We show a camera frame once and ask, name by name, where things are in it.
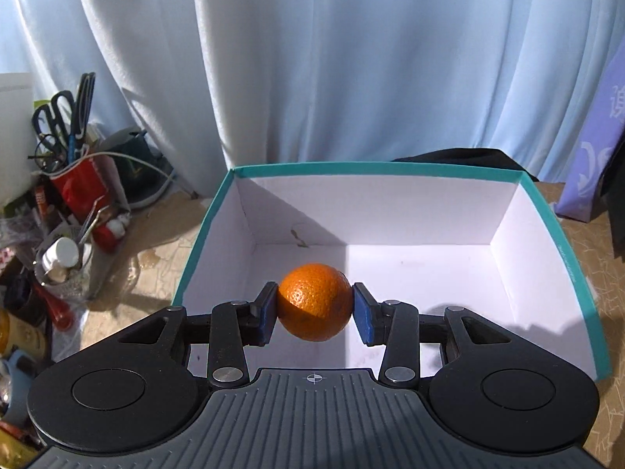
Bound orange fruit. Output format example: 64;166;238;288
277;263;354;342

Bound teal cardboard box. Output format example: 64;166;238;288
175;162;611;379

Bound red small bottle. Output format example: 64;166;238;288
92;213;130;253

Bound glass bowl with items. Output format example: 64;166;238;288
34;236;93;302

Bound red pen cup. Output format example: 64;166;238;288
50;157;114;224

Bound white curtain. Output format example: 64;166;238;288
1;0;624;196

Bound black scissors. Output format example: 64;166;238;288
29;72;96;174

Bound white board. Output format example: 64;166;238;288
0;73;36;206

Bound purple patterned bag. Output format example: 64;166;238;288
555;46;624;222

